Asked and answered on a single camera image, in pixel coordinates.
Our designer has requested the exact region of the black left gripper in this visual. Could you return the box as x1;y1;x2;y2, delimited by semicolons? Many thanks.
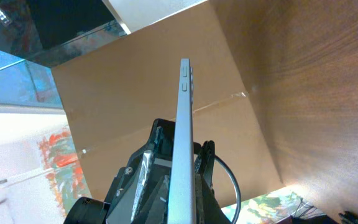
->
64;119;230;224

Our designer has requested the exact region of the blue screen smartphone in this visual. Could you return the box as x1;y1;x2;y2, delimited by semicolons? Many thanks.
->
167;58;196;224

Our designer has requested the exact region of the brown cardboard panel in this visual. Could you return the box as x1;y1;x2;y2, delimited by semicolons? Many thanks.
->
52;2;283;200

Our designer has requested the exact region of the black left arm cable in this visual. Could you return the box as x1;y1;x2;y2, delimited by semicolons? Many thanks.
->
213;154;242;224

